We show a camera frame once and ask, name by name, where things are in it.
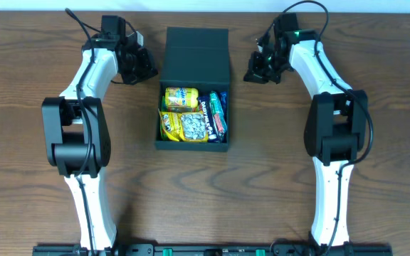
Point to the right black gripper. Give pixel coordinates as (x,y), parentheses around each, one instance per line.
(260,67)

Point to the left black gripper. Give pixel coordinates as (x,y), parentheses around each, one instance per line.
(142,62)

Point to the yellow Mentos gum bottle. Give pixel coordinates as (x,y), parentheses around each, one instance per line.
(181,97)

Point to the blue Oreo cookie pack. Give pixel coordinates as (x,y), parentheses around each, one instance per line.
(223,101)

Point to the dark green gift box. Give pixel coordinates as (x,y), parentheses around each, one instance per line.
(197,58)

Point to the Haribo gummy candy bag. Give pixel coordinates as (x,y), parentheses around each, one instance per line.
(161,131)

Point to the purple Dairy Milk bar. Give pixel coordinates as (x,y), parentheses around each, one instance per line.
(213,136)

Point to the green Milo wafer bar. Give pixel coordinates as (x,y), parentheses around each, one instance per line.
(218,115)

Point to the yellow seed snack bag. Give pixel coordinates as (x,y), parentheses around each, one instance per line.
(184,127)

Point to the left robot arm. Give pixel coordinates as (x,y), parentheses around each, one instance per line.
(75,129)

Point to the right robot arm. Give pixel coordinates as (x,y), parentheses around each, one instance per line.
(335,129)

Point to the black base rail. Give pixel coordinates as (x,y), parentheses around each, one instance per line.
(280,249)

